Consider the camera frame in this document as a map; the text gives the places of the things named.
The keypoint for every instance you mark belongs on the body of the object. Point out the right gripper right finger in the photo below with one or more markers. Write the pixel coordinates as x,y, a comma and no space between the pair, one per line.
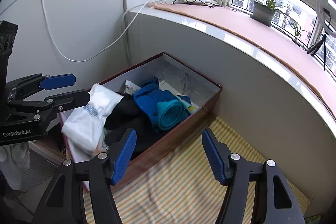
274,200

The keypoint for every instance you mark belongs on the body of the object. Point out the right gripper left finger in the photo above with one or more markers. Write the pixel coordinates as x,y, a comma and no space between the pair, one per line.
63,200

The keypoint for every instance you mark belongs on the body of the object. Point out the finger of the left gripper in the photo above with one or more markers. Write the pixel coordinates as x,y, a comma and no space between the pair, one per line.
56,82
58,103

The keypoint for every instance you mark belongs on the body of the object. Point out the white plastic package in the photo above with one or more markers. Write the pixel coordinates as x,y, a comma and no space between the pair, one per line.
84,126

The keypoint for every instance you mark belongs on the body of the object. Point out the black cloth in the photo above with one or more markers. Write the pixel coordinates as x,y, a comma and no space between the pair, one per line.
126,114

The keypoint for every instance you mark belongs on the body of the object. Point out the blue towel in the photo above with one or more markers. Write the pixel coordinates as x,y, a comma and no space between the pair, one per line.
148,97

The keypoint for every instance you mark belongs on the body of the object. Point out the teal collapsible cup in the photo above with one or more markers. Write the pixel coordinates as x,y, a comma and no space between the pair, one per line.
170,113

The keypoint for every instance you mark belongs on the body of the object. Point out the white power strip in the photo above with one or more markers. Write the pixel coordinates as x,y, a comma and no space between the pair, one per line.
193,2

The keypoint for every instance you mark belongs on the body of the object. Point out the small spider plant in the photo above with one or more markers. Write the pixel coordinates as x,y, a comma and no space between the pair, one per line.
294,25

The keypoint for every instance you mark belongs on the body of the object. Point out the potted green plant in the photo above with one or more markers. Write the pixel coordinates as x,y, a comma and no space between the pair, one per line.
264,10

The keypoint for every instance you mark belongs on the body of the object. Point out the ring light on tripod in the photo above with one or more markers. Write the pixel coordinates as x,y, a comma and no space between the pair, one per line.
325,17

